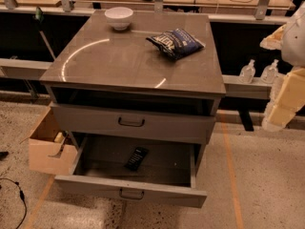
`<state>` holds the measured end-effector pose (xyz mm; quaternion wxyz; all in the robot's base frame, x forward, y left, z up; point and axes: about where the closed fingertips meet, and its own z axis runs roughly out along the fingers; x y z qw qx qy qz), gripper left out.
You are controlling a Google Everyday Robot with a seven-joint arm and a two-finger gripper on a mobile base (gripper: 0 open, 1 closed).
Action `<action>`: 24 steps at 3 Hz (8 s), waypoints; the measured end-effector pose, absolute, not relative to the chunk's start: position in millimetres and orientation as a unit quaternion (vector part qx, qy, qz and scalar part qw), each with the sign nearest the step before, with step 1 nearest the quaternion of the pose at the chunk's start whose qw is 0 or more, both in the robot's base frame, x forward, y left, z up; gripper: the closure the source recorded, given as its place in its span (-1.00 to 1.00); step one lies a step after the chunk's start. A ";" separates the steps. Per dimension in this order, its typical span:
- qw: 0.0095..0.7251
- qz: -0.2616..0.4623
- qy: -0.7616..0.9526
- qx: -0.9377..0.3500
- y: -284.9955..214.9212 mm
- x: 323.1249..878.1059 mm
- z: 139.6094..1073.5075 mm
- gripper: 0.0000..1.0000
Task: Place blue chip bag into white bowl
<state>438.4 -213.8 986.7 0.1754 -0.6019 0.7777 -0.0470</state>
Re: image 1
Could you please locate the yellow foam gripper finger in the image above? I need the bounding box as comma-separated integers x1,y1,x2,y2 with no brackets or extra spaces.
259,25,285,51
262,68,305,132

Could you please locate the blue chip bag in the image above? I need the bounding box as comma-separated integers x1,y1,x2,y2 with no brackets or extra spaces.
147,29,205,60

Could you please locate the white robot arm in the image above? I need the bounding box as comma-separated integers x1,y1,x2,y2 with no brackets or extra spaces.
260,3,305,132

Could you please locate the white ceramic bowl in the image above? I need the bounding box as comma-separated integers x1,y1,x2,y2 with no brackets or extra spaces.
105,7,133,31

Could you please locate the right clear soap bottle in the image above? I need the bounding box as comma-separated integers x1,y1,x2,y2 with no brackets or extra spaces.
260,59,278,84

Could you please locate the clear soap bottle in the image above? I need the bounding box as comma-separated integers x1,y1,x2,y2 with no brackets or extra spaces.
260,59,278,84
239,59,255,84

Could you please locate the left clear soap bottle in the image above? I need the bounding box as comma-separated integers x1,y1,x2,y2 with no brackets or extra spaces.
239,59,255,84

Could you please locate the grey drawer cabinet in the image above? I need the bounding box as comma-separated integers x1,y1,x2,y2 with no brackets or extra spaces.
39,9,227,209

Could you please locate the open bottom drawer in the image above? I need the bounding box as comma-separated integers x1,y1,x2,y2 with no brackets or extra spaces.
55,135,207,208

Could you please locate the black remote control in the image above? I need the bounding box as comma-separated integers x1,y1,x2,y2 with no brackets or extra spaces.
124,147,149,171

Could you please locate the closed middle drawer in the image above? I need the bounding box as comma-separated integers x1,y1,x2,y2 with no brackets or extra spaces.
51,103,215,144

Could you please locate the cardboard box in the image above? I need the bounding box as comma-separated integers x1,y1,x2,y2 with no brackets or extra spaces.
29,107,77,176

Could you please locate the black floor cable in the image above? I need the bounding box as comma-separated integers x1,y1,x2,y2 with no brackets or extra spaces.
0,177,29,229

